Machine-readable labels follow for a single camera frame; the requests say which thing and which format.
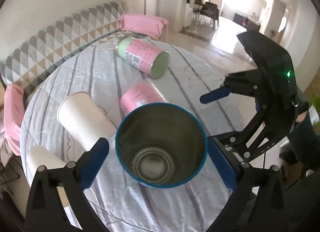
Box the black and blue can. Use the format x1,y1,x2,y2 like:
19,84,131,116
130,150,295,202
115,103,208,189

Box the cream paper cup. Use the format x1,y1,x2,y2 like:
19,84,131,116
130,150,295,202
26,146,66,174

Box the pink paper wrapped cup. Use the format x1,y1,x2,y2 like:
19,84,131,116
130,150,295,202
119,79,168,115

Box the white paper cup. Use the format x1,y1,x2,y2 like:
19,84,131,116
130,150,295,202
57,92,117,151

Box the white striped table cloth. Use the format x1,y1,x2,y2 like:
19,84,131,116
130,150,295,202
21,42,244,231

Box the green and pink glass jar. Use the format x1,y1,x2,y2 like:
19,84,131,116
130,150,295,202
116,37,170,79

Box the dark dining chairs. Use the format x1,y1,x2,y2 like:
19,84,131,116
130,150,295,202
194,0,219,30

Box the pink armrest cover right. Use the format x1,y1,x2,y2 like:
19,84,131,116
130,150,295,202
120,13,169,42

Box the pink armrest cover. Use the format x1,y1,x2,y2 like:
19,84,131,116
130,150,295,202
120,13,169,42
4,84,25,156

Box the pink armrest cover left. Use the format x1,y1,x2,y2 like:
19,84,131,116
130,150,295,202
4,84,25,156

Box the diamond patterned sofa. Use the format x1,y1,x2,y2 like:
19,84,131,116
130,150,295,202
0,1,124,95

